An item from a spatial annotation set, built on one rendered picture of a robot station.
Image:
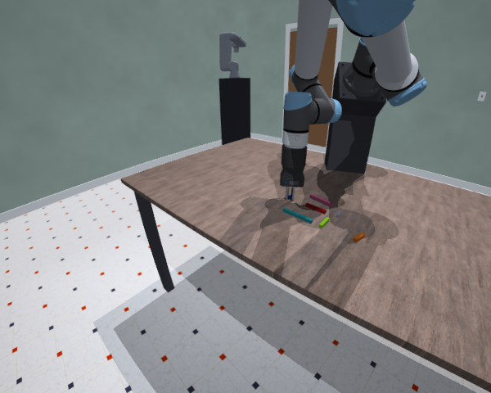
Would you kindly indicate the red rod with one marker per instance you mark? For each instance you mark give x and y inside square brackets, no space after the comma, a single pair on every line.
[315,208]

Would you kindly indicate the pink rod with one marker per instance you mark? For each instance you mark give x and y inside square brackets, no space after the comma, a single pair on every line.
[322,200]

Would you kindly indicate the turquoise rod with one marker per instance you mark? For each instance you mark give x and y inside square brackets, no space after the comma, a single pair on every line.
[297,215]

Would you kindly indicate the orange rod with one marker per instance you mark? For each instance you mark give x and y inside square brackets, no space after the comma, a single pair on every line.
[359,237]

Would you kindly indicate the lime green rod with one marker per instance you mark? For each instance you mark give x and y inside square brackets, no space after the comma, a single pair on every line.
[324,222]

